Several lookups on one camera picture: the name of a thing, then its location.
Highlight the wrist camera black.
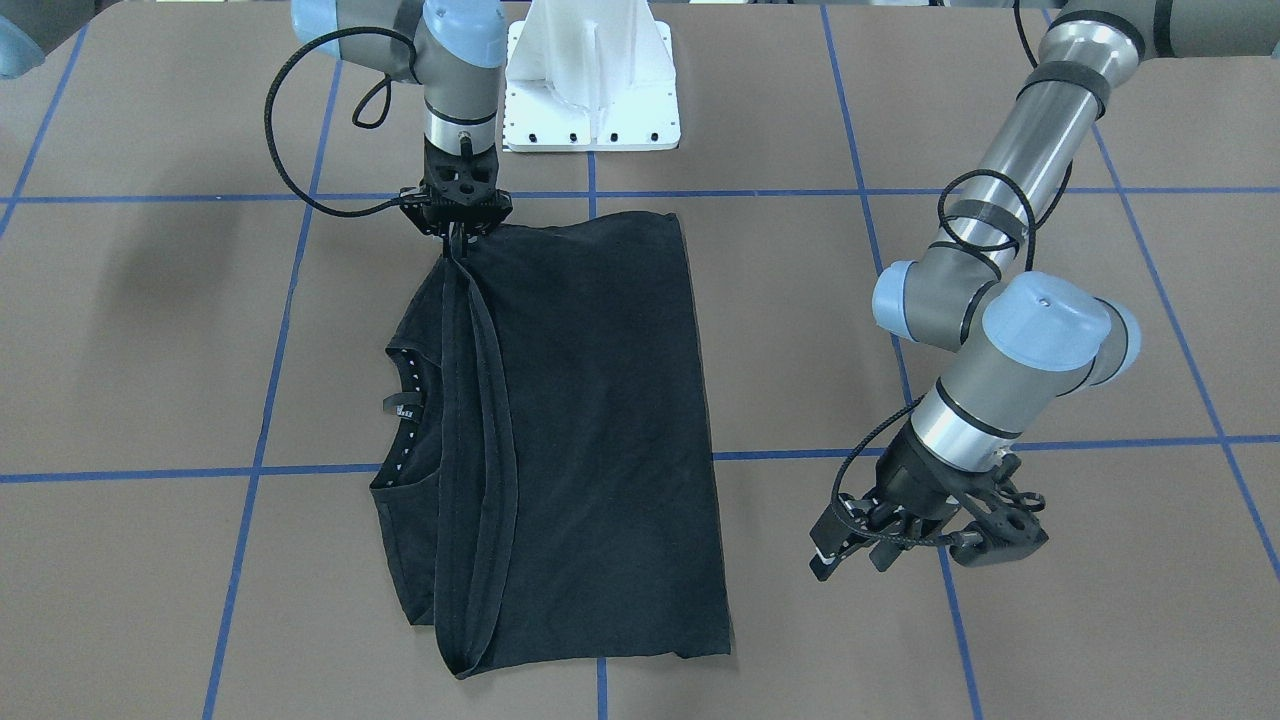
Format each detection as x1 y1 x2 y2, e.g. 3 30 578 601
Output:
397 187 513 240
948 454 1050 568

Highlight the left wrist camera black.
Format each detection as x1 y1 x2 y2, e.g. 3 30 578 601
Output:
948 454 1050 568

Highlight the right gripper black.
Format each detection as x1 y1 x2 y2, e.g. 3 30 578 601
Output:
422 138 497 263

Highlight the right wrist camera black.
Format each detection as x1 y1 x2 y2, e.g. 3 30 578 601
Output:
397 187 513 240

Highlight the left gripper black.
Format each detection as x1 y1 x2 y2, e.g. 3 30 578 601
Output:
809 423 979 582

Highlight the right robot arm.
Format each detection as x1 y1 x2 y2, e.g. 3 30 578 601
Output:
285 1 512 256

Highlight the black t-shirt with logo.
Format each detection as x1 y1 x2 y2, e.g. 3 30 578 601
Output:
370 211 733 679

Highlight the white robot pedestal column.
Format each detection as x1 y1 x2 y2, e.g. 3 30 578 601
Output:
502 1 682 152

